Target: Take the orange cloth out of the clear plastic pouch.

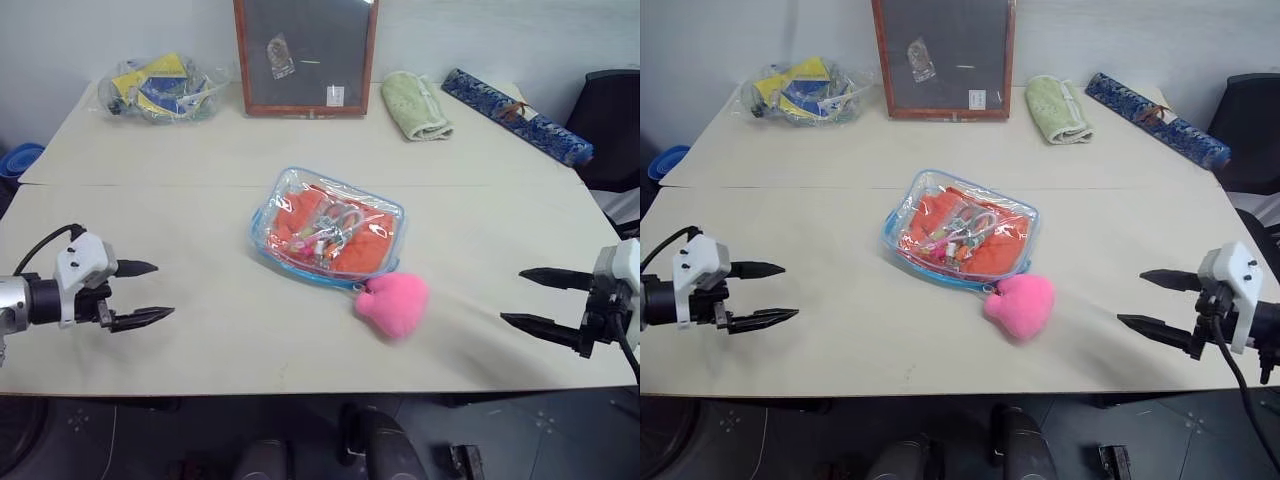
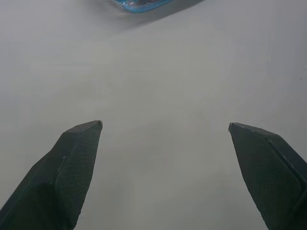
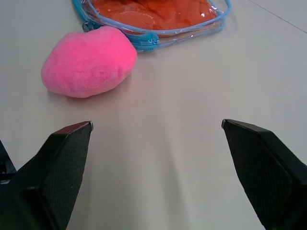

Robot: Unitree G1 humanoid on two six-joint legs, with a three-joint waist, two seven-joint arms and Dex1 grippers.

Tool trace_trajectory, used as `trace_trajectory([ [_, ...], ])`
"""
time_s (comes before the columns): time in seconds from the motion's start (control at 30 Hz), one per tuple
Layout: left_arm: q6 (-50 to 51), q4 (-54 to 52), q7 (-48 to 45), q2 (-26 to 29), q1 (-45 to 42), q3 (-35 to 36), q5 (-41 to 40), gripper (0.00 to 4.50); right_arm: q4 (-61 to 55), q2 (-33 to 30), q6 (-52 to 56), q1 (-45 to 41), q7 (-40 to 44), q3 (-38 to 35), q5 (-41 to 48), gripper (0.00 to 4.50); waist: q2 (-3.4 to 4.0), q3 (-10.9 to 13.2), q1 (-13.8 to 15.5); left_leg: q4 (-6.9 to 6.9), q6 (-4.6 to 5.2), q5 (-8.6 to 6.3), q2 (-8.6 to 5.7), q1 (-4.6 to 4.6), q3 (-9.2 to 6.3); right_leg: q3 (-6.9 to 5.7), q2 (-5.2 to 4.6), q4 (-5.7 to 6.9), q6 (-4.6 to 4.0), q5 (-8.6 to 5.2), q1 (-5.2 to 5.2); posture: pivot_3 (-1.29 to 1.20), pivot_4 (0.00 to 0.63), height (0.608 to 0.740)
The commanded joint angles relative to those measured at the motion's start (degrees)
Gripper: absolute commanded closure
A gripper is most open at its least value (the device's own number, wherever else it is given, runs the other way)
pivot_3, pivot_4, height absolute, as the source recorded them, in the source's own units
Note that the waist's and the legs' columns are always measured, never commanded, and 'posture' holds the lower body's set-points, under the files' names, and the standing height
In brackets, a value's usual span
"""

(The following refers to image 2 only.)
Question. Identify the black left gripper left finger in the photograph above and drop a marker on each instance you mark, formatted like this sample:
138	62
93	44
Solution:
57	182

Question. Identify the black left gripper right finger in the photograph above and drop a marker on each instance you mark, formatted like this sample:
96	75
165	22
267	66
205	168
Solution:
271	177

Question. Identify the blue plastic object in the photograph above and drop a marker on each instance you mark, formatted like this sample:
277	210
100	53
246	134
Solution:
153	4

